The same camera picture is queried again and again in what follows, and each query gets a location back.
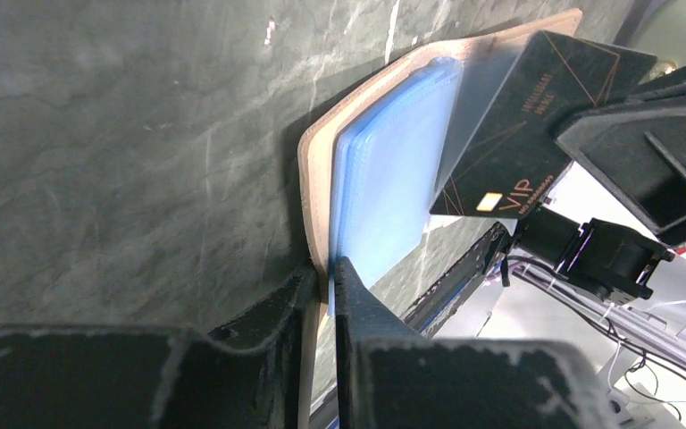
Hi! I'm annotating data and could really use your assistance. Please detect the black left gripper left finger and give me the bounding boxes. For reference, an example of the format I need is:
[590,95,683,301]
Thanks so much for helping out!
[0,266,318,428]

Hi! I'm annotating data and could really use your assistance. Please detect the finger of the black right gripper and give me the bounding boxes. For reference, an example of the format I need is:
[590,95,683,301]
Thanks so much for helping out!
[547,46,686,246]

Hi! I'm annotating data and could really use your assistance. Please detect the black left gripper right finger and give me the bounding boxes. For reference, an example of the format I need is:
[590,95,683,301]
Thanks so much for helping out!
[334,258,615,428]

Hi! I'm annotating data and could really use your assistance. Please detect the black VIP card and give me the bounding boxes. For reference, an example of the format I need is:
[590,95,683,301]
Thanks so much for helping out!
[430,30,657,220]

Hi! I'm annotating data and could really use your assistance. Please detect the beige leather card holder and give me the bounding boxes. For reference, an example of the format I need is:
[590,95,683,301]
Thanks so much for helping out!
[297,8,582,308]

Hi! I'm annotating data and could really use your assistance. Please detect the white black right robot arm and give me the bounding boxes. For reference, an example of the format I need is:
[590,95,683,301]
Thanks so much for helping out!
[514,65,686,371]

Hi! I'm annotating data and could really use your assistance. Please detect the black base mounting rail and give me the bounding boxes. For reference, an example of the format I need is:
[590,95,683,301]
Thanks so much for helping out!
[307,222,513,429]

